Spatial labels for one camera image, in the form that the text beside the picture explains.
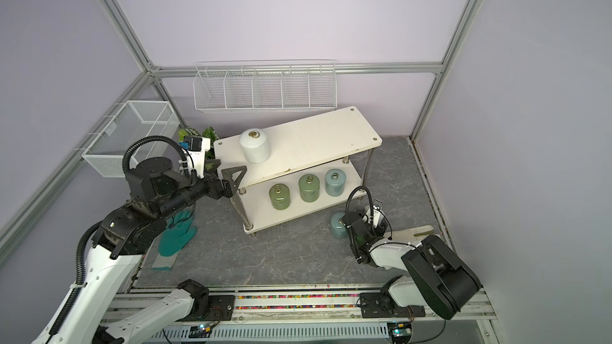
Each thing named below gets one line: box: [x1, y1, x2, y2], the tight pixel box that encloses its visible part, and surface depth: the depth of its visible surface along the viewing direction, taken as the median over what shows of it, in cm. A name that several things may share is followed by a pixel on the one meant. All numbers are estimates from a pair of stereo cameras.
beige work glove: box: [389, 225, 435, 246], surface depth 91 cm
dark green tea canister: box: [269, 183, 291, 211], surface depth 87 cm
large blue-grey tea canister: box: [330, 211, 348, 239], surface depth 86 cm
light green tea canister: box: [298, 173, 321, 204], surface depth 89 cm
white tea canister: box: [239, 128, 271, 165], surface depth 64 cm
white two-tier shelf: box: [213, 106, 383, 237], surface depth 78 cm
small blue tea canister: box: [325, 168, 347, 197], surface depth 90 cm
